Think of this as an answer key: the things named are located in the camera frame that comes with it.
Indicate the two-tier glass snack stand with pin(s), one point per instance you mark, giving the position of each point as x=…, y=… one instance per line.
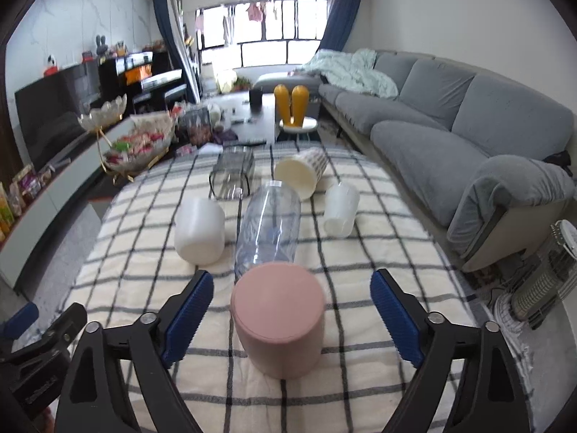
x=135, y=142

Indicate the clear grey rectangular container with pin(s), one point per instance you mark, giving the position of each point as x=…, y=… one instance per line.
x=232, y=171

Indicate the cream patterned cup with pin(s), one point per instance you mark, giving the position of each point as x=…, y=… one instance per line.
x=300, y=173

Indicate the orange rabbit ear ornament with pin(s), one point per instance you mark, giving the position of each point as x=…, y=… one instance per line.
x=293, y=106

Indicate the clear plastic bottle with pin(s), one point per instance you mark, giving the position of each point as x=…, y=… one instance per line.
x=268, y=230

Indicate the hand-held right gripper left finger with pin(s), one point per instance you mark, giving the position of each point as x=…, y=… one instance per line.
x=189, y=315

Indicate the light green blanket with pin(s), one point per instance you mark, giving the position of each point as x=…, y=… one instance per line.
x=351, y=70

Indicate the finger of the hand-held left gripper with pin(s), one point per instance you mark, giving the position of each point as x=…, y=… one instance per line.
x=20, y=319
x=61, y=329

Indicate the pink hanging garment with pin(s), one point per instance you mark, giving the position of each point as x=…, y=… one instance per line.
x=255, y=11

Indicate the blue curtain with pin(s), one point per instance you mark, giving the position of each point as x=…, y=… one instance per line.
x=162, y=22
x=340, y=13

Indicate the row of snack packets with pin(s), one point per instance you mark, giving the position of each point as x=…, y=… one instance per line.
x=20, y=194

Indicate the white plastic cup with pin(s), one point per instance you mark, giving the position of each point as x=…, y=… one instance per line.
x=199, y=230

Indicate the black cup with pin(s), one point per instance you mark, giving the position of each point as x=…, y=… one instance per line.
x=256, y=97

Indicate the grey plush bunny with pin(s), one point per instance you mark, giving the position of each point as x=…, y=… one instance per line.
x=102, y=46

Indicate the white space heater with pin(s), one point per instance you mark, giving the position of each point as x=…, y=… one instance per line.
x=545, y=279

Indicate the small translucent cup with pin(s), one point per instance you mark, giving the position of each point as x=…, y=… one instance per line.
x=340, y=209

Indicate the clear candy box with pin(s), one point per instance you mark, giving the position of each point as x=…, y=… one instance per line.
x=196, y=125

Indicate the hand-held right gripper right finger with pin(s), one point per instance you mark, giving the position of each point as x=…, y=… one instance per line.
x=394, y=315

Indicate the black item on sofa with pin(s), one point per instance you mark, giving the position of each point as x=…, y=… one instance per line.
x=559, y=158

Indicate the black television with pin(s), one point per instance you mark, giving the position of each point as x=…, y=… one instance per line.
x=49, y=112

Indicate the grey television cabinet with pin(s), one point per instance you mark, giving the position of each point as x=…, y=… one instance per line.
x=58, y=194

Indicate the grey sofa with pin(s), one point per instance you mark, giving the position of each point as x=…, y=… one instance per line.
x=428, y=144

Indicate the pink cup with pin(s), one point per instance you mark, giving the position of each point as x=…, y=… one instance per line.
x=277, y=318

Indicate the black piano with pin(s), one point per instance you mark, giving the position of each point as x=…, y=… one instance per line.
x=148, y=81

